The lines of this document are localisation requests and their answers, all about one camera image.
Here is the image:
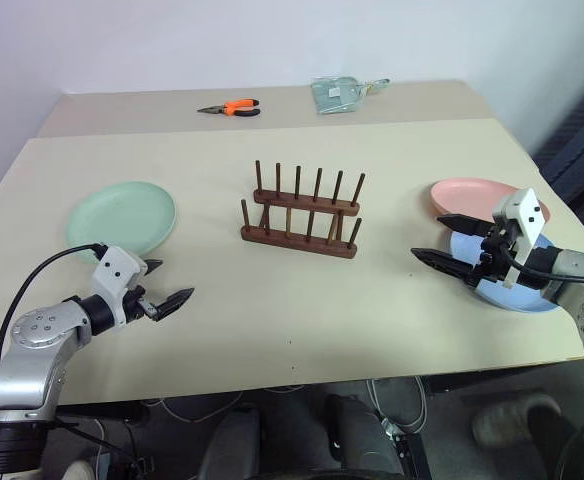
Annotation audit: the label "wooden dish rack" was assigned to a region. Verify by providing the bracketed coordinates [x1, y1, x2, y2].
[239, 159, 367, 260]

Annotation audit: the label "white cables under table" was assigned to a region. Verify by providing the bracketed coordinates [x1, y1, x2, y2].
[161, 377, 428, 434]

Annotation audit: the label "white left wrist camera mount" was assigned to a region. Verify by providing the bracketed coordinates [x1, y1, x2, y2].
[92, 245, 149, 327]

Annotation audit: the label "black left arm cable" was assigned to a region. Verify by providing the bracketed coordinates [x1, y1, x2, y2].
[0, 242, 109, 372]

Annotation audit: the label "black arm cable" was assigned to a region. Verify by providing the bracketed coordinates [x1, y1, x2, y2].
[0, 242, 109, 372]
[499, 243, 584, 282]

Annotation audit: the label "red pink plate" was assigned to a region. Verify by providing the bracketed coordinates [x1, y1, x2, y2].
[428, 178, 553, 227]

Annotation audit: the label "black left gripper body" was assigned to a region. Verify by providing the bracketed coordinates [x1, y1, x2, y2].
[123, 284, 167, 324]

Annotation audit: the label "green plastic pouch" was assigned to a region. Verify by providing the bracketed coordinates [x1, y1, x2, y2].
[310, 75, 369, 117]

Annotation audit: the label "dark blue ribbed object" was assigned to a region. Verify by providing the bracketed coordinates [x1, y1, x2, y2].
[530, 63, 584, 204]

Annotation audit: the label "orange handled pliers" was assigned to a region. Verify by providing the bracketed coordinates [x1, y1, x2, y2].
[196, 98, 262, 119]

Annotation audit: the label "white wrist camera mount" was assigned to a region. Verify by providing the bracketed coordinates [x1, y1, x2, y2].
[491, 187, 549, 292]
[92, 245, 149, 327]

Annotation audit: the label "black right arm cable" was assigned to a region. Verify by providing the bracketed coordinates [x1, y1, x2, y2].
[499, 243, 584, 282]

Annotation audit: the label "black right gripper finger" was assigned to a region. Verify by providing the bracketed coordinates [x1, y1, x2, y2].
[436, 213, 494, 239]
[410, 247, 480, 288]

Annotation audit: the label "dark rounded shape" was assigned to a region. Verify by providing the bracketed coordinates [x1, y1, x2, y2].
[197, 403, 264, 480]

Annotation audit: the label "green plate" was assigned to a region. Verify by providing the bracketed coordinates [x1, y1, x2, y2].
[66, 180, 179, 266]

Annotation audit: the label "blue plate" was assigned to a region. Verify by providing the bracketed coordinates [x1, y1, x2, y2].
[449, 228, 564, 314]

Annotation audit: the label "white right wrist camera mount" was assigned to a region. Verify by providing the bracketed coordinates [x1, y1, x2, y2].
[491, 187, 549, 292]

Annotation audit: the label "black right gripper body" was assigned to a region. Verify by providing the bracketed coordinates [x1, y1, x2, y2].
[468, 219, 522, 290]

